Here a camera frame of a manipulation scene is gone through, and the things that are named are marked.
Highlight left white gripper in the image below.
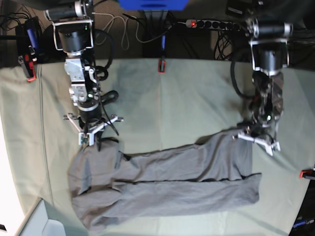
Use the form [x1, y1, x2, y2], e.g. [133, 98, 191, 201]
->
[232, 122, 281, 156]

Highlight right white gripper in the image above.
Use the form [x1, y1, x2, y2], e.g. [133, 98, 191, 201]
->
[63, 113, 124, 146]

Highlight grey t-shirt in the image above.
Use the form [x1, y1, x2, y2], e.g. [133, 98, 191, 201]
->
[67, 130, 262, 232]

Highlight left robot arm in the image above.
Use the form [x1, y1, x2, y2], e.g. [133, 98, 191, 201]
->
[230, 0, 293, 156]

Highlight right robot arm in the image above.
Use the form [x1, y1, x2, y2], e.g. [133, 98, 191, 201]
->
[44, 0, 122, 147]

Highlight right edge clamp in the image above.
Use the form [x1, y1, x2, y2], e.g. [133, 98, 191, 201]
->
[299, 168, 315, 180]

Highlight edge clamp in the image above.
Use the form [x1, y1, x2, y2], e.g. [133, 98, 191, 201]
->
[158, 35, 166, 74]
[16, 27, 38, 82]
[299, 168, 315, 180]

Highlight pale green table cloth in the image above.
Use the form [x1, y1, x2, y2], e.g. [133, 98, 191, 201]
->
[0, 59, 315, 236]

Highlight centre edge clamp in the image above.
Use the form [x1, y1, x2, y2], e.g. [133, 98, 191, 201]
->
[158, 35, 166, 74]

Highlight white bin corner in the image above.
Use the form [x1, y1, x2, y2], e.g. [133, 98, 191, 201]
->
[14, 198, 67, 236]

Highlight left edge clamp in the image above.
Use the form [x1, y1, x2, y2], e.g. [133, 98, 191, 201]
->
[16, 27, 38, 82]

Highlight blue box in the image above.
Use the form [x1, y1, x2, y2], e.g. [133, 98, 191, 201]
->
[119, 0, 188, 10]

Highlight black power strip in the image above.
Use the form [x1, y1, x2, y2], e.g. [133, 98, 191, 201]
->
[185, 19, 241, 31]

